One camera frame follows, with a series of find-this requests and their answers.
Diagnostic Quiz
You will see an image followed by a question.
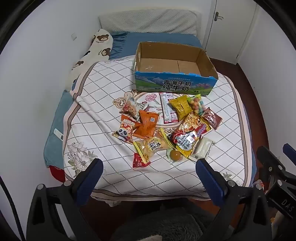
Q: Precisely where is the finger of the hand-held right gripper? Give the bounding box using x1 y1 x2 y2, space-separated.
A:
257 146 286 173
282 143 296 167

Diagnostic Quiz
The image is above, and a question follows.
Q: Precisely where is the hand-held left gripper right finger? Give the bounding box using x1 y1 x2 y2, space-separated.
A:
195 158 272 241

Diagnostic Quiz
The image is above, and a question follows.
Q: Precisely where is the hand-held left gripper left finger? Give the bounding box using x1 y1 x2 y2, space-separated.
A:
26 158 104 241

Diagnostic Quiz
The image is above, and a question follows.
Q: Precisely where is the white snack bar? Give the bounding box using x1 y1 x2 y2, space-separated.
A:
189 137 216 163

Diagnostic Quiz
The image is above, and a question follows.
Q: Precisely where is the yellow instant noodle packet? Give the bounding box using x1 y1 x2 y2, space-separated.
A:
170 112 213 158

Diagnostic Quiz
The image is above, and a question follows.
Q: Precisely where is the panda print snack packet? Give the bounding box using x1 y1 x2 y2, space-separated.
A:
112 115 137 143

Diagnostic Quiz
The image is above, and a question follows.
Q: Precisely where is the yellow egg pancake packet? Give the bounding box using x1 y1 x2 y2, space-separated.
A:
133 128 171 164

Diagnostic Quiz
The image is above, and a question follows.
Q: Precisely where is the colourful candy bag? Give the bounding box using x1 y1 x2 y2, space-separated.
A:
187 96 205 116

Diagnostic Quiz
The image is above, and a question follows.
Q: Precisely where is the orange snack packet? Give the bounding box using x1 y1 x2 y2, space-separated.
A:
133 110 160 138

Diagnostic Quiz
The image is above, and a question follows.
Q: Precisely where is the red white long packet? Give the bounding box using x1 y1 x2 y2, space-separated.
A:
159 92 179 124

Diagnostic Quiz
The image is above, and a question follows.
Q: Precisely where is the printed cardboard box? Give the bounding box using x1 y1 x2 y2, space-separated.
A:
134 42 219 96

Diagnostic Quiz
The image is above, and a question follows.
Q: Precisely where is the red cloth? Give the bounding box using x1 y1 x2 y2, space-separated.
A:
50 166 66 182

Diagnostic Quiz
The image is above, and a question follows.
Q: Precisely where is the golden ball in clear wrap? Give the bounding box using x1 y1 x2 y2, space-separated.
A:
166 148 184 164

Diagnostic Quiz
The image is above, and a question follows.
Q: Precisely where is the small red packet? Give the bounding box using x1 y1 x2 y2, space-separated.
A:
132 152 151 169

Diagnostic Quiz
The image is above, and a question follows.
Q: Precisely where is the brown snack packet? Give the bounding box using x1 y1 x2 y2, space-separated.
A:
201 107 223 130

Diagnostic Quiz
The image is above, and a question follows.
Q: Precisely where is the grey furry cushion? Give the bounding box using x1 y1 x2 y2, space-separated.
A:
111 202 218 241

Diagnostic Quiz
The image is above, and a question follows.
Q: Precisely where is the light blue fleece blanket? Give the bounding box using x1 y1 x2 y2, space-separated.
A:
44 89 77 168

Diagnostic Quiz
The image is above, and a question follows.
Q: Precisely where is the plain yellow snack packet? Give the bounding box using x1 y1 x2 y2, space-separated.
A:
168 95 191 118

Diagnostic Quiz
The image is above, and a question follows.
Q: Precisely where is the noodle picture snack packet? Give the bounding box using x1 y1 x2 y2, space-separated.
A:
120 97 149 121

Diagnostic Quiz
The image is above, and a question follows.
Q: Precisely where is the white diamond pattern blanket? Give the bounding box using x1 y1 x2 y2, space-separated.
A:
63 56 252 202

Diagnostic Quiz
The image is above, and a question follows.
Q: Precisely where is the bear print pillow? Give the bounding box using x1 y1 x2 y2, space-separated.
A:
65 29 114 90

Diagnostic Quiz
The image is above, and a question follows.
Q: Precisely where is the white door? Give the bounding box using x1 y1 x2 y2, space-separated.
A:
205 0 257 64

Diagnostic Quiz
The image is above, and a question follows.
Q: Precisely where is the blue bed sheet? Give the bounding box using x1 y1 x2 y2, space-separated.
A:
109 31 203 61

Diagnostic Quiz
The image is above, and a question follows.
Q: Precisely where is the grey white pillow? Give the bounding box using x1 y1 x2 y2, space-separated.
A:
98 9 201 36

